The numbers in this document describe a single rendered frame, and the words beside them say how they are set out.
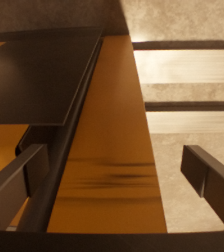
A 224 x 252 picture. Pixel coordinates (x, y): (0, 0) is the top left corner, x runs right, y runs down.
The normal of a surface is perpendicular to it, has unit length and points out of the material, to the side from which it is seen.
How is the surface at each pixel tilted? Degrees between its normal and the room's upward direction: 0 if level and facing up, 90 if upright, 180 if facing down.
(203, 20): 0
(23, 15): 0
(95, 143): 90
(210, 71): 0
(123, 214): 90
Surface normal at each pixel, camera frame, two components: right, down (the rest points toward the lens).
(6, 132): -0.04, -0.77
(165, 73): -0.04, 0.63
